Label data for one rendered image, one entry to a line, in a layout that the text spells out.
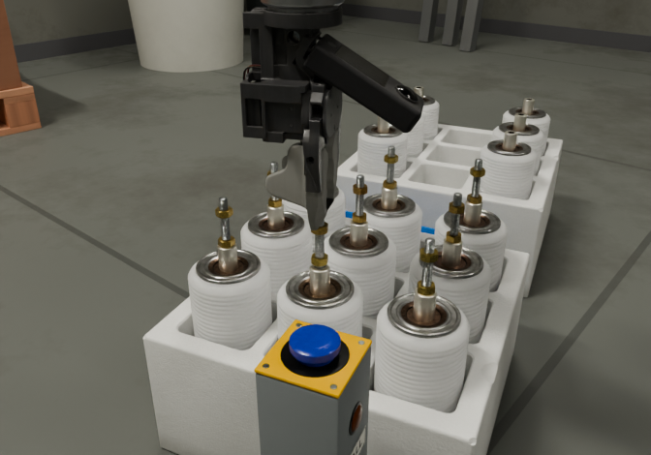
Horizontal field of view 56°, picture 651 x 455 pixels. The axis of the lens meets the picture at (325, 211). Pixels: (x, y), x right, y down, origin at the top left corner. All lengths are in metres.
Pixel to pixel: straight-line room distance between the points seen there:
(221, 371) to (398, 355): 0.21
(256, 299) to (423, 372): 0.21
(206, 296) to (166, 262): 0.56
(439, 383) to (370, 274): 0.17
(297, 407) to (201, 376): 0.27
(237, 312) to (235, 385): 0.08
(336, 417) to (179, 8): 2.43
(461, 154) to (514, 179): 0.25
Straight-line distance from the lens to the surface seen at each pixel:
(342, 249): 0.75
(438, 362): 0.62
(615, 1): 3.62
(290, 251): 0.78
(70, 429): 0.94
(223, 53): 2.86
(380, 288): 0.76
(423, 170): 1.24
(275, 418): 0.50
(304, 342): 0.47
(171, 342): 0.74
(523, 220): 1.09
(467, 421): 0.64
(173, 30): 2.80
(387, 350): 0.63
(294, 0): 0.54
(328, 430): 0.48
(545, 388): 0.98
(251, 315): 0.71
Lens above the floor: 0.62
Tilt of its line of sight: 26 degrees down
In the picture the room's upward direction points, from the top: straight up
